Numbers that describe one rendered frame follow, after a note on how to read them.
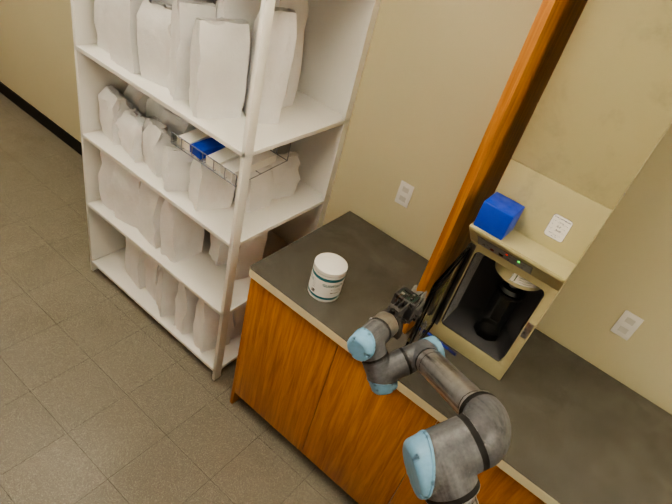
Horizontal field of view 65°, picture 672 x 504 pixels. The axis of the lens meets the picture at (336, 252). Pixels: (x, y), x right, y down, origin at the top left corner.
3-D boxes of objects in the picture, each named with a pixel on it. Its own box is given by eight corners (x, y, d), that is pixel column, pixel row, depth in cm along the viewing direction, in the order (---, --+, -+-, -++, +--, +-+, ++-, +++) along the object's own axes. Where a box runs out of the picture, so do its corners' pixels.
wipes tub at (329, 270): (321, 275, 217) (329, 247, 208) (345, 293, 212) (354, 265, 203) (300, 289, 208) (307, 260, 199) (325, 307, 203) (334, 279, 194)
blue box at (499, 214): (485, 214, 171) (496, 190, 165) (513, 229, 167) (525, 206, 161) (472, 224, 164) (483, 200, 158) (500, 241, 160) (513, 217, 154)
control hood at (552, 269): (472, 236, 178) (484, 212, 172) (561, 288, 165) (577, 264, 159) (457, 248, 169) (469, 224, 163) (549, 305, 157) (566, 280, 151)
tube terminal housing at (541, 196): (455, 301, 223) (537, 139, 177) (523, 346, 211) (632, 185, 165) (426, 330, 206) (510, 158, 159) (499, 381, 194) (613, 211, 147)
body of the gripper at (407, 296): (426, 297, 151) (404, 317, 143) (416, 318, 157) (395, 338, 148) (404, 283, 154) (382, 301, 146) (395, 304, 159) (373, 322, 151)
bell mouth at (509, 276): (506, 250, 193) (512, 239, 190) (550, 276, 186) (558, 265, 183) (487, 270, 180) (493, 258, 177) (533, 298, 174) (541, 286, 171)
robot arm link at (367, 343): (350, 364, 140) (340, 336, 138) (373, 343, 148) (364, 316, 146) (373, 366, 135) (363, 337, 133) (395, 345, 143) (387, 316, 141)
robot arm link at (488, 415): (532, 410, 102) (428, 323, 148) (482, 432, 100) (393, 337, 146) (543, 458, 105) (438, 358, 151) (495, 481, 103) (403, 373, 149)
